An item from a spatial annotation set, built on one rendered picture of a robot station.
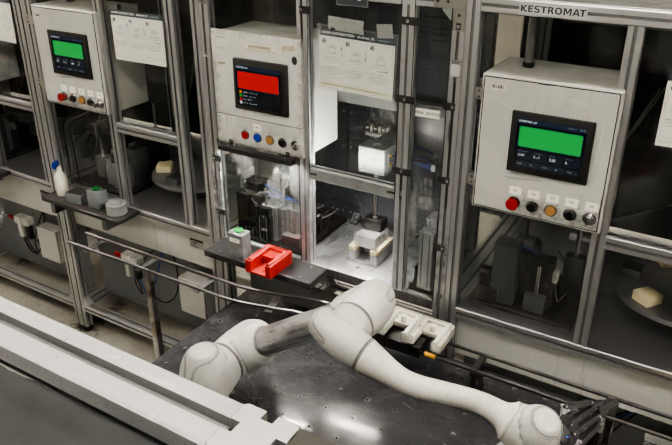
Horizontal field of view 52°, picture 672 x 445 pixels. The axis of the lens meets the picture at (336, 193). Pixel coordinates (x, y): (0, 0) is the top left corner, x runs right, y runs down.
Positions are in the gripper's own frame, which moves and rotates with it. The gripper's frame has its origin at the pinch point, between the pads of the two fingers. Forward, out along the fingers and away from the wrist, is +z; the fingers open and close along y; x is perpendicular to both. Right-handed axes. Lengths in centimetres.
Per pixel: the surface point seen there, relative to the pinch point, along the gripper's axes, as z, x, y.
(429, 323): -4, -73, -25
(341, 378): -38, -89, -17
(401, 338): -16, -75, -24
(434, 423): -22, -60, 3
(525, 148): 21, -18, -73
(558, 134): 27, -8, -73
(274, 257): -37, -116, -67
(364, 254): -1, -111, -55
